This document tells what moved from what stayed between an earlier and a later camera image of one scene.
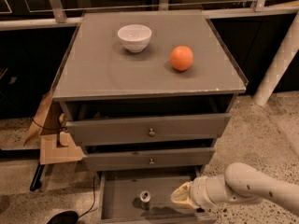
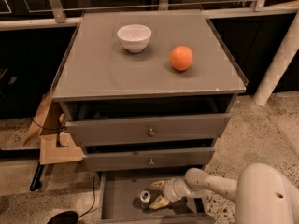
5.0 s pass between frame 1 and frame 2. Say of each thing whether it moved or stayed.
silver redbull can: stayed
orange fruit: stayed
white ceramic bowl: stayed
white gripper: moved
